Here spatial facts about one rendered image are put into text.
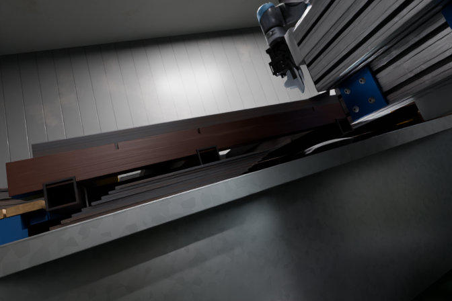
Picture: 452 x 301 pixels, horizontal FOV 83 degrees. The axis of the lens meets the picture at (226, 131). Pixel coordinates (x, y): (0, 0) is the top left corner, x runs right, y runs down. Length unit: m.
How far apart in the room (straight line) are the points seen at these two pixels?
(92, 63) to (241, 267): 3.78
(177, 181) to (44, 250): 0.19
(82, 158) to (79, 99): 3.34
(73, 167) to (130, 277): 0.22
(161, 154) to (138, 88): 3.29
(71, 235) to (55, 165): 0.24
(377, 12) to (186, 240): 0.50
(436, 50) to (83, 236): 0.54
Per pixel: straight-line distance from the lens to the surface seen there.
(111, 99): 3.80
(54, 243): 0.35
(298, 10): 1.02
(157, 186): 0.42
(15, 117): 4.04
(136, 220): 0.35
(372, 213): 0.77
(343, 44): 0.56
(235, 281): 0.55
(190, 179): 0.44
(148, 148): 0.57
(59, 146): 0.63
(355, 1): 0.54
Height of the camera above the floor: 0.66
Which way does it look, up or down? 13 degrees up
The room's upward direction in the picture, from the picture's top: 18 degrees counter-clockwise
